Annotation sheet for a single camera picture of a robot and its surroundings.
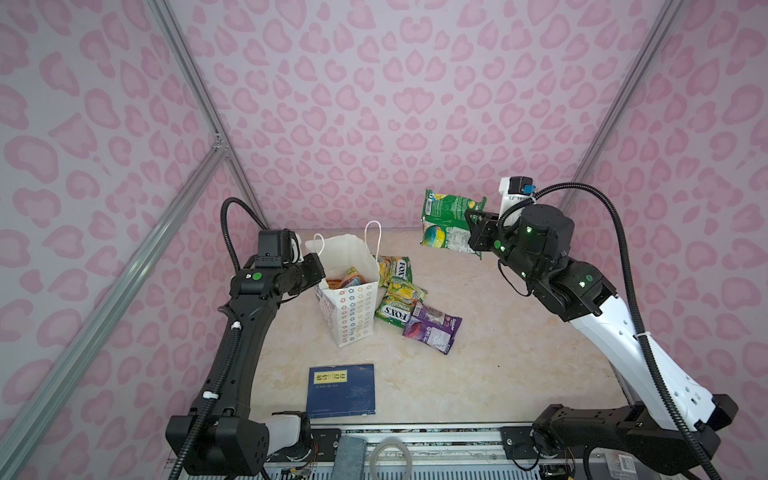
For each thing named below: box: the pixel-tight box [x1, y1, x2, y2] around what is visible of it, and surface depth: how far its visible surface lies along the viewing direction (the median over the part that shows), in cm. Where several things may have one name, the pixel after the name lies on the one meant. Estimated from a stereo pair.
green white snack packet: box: [420, 189, 487, 260], surface depth 66 cm
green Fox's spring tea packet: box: [374, 276, 428, 329], surface depth 99 cm
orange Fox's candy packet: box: [326, 266, 365, 289], surface depth 95 cm
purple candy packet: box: [403, 302, 463, 355], surface depth 92 cm
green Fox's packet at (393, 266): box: [377, 256, 413, 287], surface depth 108 cm
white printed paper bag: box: [305, 220, 382, 347], surface depth 84 cm
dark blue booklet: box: [306, 364, 376, 419], surface depth 83 cm
